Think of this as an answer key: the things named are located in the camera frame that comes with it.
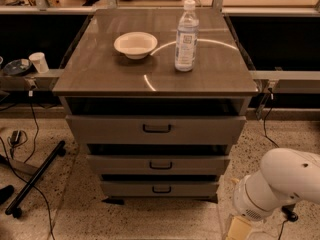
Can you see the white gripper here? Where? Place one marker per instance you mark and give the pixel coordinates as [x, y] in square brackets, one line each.
[246, 198]

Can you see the white paper bowl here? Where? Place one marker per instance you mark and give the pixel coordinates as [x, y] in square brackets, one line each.
[136, 45]

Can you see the black power adapter right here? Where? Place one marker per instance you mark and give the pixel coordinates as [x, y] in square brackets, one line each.
[290, 215]

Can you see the clear plastic water bottle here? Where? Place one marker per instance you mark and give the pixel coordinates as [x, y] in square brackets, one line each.
[186, 38]

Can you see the black bar on wheels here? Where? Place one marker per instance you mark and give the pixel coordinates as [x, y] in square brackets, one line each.
[13, 208]

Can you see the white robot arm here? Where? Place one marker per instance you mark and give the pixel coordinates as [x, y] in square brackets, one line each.
[285, 177]

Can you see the small black adapter left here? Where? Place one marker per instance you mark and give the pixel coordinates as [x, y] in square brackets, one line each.
[15, 137]

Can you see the grey drawer cabinet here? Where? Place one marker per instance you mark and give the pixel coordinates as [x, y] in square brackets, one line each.
[100, 81]

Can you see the white paper cup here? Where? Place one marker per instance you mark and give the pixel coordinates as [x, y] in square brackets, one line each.
[39, 62]

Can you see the dark round plate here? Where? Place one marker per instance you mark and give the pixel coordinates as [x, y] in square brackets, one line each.
[17, 67]

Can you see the grey drawer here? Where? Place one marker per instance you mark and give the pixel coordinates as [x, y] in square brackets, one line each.
[159, 189]
[158, 165]
[194, 130]

